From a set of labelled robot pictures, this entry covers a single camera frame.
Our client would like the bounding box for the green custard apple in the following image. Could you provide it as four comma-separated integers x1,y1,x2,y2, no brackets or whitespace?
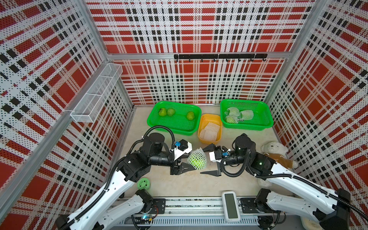
167,108,175,117

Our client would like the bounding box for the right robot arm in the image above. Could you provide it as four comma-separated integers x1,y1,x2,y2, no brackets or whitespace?
204,134,352,230

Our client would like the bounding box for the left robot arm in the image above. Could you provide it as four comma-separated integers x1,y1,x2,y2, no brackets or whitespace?
55,126,194,230

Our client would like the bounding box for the green basket with apples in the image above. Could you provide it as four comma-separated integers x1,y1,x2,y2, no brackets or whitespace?
147,101,202,136

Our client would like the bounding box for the white timer device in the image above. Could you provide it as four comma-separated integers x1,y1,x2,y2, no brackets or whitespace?
221,191,241,223

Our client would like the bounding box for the plush toy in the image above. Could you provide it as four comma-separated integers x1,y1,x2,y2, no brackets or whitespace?
261,141,298,169

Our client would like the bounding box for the yellow tray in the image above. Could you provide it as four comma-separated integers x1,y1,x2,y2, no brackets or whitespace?
197,114,222,144

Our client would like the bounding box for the empty green basket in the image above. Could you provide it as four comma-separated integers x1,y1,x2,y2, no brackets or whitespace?
220,99,274,131

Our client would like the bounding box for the clear wall shelf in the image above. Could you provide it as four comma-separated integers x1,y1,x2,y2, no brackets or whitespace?
71,63,122,123

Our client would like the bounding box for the black hook rail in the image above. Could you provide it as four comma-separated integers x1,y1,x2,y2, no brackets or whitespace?
173,53,268,61

